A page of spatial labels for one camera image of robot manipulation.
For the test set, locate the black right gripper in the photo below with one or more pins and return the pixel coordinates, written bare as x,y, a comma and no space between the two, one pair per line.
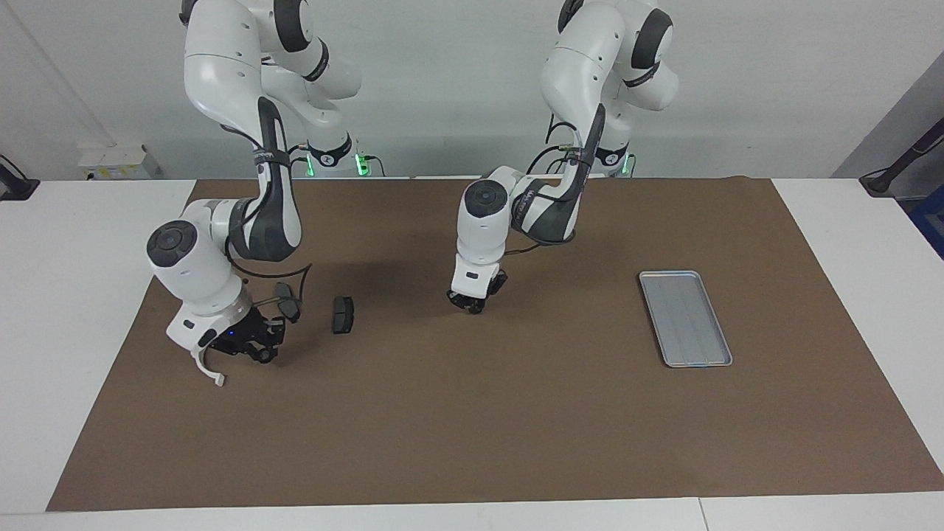
240,335

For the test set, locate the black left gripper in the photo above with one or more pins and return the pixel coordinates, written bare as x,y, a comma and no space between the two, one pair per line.
479,302

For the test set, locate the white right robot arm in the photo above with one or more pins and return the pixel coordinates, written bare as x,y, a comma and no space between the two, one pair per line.
199,273

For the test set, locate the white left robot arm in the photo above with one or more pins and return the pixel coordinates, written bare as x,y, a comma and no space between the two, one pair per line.
479,243

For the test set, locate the silver metal tray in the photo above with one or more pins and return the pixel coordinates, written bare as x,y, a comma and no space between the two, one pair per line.
686,324

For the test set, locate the curved dark brake pad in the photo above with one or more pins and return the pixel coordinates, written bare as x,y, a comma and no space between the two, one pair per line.
287,302

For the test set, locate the rectangular dark brake pad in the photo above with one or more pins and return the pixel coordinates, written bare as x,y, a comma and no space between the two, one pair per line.
343,316

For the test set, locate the brown table mat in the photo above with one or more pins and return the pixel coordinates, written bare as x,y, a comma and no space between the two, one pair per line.
472,428

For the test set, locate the white box with yellow labels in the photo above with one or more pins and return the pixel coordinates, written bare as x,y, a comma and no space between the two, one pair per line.
118,162

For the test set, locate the black table clamp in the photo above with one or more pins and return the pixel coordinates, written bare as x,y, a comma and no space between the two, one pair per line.
15,188

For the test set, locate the black angled stand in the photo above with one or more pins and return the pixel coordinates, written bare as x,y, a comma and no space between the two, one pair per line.
881,181

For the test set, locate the blue crate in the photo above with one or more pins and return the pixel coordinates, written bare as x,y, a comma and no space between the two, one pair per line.
931,221

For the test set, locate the white curved plastic bracket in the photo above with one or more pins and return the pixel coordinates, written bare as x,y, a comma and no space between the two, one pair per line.
215,380

